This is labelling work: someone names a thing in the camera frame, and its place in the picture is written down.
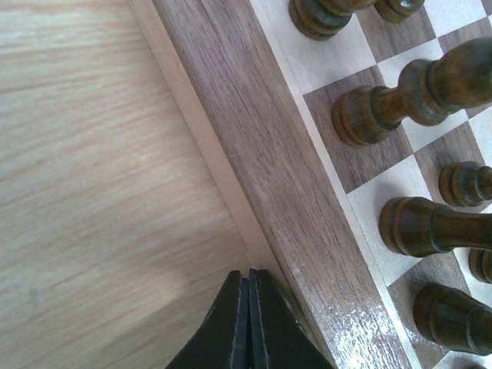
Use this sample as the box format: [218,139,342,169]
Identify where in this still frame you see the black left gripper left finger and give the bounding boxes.
[168,271,249,368]

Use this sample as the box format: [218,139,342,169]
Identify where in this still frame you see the dark chess piece tall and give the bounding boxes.
[378,197,491,258]

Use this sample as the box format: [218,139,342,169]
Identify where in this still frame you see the dark chess piece front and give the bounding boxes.
[331,37,491,146]

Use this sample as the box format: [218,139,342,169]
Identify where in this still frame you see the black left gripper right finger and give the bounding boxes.
[249,269,333,368]

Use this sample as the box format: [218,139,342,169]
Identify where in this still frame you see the wooden chess board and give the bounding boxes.
[130,1,491,368]

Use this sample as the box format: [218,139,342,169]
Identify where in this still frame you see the dark pawn near corner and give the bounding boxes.
[438,161,491,208]

